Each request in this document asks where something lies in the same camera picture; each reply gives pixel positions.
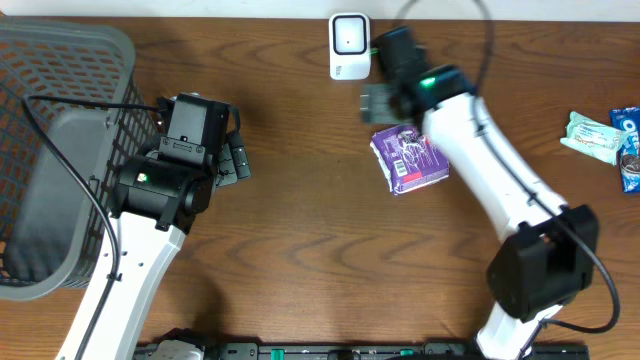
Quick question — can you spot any red purple snack bag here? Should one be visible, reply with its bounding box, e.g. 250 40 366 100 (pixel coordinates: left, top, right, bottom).
370 125 450 195

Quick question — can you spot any light teal snack packet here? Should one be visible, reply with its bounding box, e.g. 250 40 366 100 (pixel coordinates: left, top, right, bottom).
560 111 630 166

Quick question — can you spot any blue snack wrapper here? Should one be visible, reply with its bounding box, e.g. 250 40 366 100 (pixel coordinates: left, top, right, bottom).
609 106 639 194

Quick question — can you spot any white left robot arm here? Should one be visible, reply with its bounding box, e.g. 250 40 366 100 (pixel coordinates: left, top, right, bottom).
57 94 250 359

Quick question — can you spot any grey plastic mesh basket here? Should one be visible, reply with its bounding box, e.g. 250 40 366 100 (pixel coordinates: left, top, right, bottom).
1 18 156 301

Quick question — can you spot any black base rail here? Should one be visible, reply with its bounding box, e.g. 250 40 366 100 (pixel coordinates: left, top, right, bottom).
134 341 591 360

